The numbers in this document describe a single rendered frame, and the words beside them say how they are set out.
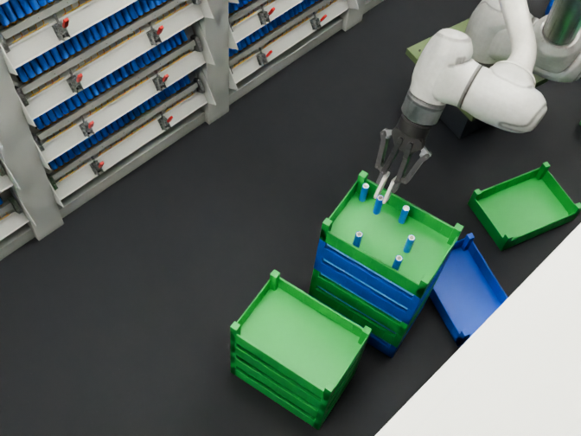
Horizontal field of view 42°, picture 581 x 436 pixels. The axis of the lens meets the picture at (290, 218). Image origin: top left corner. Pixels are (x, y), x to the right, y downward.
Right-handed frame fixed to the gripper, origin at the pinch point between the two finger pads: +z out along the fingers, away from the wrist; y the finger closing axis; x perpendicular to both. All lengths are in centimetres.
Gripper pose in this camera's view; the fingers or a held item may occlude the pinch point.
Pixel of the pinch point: (386, 187)
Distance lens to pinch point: 184.2
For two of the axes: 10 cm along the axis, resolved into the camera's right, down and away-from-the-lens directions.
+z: -2.9, 7.7, 5.7
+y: -8.3, -4.9, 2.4
